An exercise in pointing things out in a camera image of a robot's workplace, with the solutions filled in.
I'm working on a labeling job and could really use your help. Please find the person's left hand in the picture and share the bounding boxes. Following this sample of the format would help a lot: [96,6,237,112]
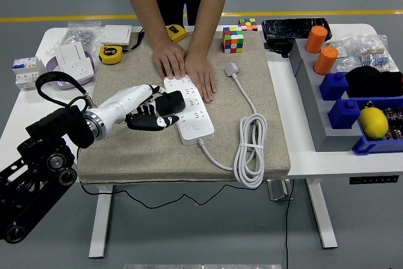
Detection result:
[183,50,218,104]

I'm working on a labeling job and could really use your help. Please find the person's right hand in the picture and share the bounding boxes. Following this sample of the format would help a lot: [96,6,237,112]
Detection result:
[152,42,187,80]

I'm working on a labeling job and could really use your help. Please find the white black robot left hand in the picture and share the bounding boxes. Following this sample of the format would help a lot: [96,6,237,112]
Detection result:
[92,83,181,140]

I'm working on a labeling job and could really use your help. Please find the black plug adapter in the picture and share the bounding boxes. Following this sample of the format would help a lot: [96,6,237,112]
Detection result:
[156,90,186,116]

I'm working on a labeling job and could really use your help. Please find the white power strip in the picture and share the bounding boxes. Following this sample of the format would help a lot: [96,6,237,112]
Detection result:
[162,74,216,146]

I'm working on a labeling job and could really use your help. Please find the thin black adapter cord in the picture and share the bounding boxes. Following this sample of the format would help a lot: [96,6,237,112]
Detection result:
[78,182,268,210]

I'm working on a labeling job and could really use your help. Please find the boxy yellow tape measure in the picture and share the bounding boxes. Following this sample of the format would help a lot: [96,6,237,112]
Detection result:
[166,24,188,43]

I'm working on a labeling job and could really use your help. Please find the large colourful puzzle cube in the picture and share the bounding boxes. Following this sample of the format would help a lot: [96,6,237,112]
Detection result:
[222,26,245,54]

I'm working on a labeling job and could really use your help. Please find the round yellow black tape measure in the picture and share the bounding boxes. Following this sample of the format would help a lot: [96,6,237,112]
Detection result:
[98,45,124,66]

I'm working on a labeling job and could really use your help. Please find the grey-brown mat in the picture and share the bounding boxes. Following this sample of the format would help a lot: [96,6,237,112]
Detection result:
[77,31,291,185]

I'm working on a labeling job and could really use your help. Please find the small colourful puzzle cube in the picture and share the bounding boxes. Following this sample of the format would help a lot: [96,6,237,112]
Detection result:
[237,18,259,32]

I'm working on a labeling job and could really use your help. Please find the clear bag of screws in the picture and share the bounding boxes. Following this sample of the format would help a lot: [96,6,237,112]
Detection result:
[46,20,103,55]

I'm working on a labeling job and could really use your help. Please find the glossy black plastic tray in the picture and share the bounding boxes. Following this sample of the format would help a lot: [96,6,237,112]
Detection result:
[261,17,334,43]

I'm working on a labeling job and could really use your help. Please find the white blue circuit breaker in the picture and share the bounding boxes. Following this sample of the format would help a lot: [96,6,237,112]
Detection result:
[11,56,47,92]

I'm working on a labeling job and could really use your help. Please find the white table leg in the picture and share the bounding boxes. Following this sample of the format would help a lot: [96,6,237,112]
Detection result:
[88,183,114,259]
[305,178,338,249]

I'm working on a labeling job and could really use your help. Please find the orange cylinder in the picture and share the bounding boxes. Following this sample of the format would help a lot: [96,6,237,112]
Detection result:
[312,45,339,76]
[304,25,329,54]

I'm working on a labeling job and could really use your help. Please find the grey stepped block stand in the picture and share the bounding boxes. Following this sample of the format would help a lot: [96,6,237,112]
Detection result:
[288,38,363,152]

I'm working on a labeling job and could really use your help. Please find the blue block with knob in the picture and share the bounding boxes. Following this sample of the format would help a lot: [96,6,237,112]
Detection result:
[327,98,361,130]
[319,71,349,101]

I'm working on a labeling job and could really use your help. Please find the grey metal box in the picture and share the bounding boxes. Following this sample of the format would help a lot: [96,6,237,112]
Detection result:
[266,179,295,202]

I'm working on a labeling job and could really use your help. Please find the clear bag of resistors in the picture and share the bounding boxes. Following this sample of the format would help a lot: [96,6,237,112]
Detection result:
[326,33,399,74]

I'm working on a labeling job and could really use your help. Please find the black cloth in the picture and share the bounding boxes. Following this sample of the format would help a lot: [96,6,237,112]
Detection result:
[344,66,403,99]

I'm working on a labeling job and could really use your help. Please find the yellow lemon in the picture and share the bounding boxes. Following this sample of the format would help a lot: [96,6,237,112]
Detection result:
[358,106,390,140]

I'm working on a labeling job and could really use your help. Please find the blue storage bin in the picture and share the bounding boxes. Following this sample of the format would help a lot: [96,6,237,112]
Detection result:
[351,95,403,156]

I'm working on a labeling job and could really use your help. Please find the dark circuit boards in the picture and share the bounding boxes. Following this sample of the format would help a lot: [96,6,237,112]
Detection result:
[361,100,403,142]

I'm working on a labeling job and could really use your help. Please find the black table control panel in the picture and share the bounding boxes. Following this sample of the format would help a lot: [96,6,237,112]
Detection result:
[348,175,400,185]

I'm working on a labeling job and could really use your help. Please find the white power cord with plug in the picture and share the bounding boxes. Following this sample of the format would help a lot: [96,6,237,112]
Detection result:
[196,62,268,188]

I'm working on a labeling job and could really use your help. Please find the black wrist strap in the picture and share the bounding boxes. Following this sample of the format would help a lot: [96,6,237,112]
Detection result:
[130,28,145,51]

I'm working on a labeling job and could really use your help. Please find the white wall socket panel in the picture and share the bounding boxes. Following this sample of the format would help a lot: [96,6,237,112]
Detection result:
[61,58,96,82]

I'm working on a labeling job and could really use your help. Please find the white wall switch panel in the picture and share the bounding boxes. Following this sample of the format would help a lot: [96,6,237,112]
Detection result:
[99,24,133,47]

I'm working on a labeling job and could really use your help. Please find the white two-button switch panel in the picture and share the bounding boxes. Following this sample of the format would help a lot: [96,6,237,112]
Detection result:
[58,40,88,67]

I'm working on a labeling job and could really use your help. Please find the black power cable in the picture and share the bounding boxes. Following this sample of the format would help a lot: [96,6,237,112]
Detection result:
[284,180,295,269]

